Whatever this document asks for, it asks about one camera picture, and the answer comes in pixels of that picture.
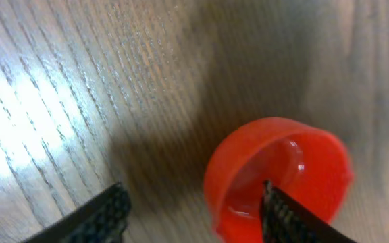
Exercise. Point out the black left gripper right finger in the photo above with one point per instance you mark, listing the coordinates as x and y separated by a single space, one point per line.
283 220

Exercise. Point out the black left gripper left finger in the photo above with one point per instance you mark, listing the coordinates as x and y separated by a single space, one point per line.
104 218

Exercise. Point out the red measuring scoop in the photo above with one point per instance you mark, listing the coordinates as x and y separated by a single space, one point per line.
309 164

